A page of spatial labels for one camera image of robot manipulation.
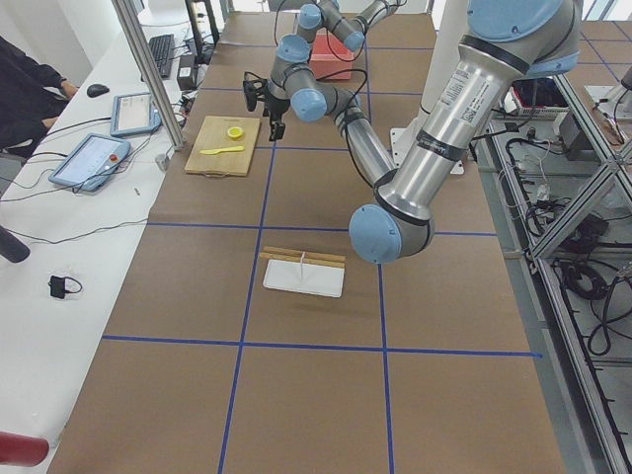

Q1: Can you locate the black computer mouse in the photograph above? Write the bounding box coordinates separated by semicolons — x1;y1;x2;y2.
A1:
86;84;110;98

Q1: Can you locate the aluminium frame post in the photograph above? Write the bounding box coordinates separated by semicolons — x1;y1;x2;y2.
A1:
112;0;185;151

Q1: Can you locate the wooden cutting board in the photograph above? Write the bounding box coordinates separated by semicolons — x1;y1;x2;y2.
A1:
185;116;261;177

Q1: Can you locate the black foam microphone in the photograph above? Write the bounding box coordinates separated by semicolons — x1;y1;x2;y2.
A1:
0;227;31;263

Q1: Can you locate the white rectangular tray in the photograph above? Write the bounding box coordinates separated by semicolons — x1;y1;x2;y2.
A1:
263;260;345;297

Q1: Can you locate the red cylinder handle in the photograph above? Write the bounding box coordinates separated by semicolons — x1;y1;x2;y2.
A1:
0;432;49;467

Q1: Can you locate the yellow plastic knife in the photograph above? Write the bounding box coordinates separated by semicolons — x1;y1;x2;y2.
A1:
199;145;245;156

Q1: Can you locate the aluminium frame rack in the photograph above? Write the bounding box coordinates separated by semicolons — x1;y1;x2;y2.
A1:
481;19;632;474

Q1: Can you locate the near blue teach pendant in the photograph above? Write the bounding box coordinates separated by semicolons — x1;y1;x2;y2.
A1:
48;133;131;193

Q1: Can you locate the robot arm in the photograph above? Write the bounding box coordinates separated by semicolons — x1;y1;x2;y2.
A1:
243;1;583;264
296;0;406;52

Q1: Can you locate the yellow lemon slice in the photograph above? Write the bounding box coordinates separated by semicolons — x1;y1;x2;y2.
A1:
226;125;244;140

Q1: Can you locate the pink plastic bin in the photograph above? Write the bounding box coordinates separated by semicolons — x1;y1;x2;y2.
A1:
283;33;356;81

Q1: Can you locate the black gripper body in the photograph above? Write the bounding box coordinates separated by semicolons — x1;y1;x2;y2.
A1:
258;78;290;119

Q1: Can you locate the blue teach pendant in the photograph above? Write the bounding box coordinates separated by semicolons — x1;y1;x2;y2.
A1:
110;93;162;137
48;133;131;193

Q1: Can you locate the black keyboard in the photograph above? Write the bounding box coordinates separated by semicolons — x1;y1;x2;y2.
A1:
148;35;175;78

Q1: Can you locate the far blue teach pendant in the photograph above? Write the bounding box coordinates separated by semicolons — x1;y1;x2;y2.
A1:
110;93;162;137

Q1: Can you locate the black power adapter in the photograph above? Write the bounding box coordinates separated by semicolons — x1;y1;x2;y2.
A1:
177;53;198;91

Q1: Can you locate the small black clip device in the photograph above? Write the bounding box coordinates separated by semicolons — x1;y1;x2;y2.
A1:
48;276;83;299

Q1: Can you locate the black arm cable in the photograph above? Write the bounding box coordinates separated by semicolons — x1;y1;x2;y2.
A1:
244;0;381;189

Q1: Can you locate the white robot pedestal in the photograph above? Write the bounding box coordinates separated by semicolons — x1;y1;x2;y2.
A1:
391;0;468;164

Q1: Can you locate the person in black clothes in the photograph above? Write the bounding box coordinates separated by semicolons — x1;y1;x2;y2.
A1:
1;39;78;158

